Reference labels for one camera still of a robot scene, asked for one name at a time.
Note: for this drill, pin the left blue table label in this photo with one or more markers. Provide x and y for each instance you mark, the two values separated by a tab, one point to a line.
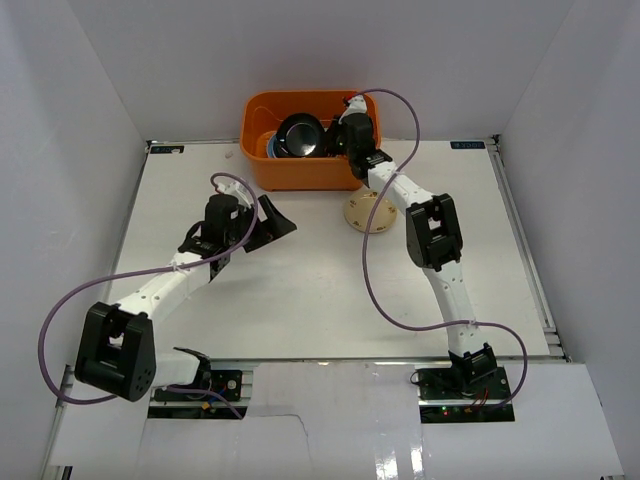
166	149

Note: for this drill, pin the orange plastic bin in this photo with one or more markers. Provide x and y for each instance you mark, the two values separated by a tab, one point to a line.
264	113

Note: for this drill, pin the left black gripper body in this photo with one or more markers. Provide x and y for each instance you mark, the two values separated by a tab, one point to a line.
257	227

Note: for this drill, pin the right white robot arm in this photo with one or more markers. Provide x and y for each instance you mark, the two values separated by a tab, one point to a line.
433	240

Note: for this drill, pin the black plate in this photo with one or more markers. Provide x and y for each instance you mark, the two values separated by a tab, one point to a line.
300	135

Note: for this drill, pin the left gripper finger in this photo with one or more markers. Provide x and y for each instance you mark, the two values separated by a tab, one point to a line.
275	224
259	237

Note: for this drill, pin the right blue table label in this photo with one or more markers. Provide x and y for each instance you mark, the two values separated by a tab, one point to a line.
467	145

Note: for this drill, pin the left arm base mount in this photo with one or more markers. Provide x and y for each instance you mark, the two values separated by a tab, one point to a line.
226	383

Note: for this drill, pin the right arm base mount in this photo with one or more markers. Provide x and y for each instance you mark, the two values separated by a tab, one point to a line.
441	402

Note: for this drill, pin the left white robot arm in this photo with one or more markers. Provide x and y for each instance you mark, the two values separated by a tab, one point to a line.
117	352

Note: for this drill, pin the blue table label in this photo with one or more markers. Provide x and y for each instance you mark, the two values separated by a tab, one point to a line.
166	149
467	145

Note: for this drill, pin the blue plate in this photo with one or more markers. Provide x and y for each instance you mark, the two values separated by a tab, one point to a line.
270	148

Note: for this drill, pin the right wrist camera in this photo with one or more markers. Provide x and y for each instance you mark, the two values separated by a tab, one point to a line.
355	104

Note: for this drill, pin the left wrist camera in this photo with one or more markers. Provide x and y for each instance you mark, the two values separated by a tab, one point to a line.
237	190

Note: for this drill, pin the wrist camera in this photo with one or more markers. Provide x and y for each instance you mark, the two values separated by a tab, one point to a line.
237	190
355	104

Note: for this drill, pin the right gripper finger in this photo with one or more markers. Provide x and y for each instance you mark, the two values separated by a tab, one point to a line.
333	140
337	121

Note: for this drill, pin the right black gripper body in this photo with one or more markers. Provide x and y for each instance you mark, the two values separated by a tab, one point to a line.
347	148

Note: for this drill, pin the beige small plate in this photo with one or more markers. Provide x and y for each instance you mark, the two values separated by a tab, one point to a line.
358	208

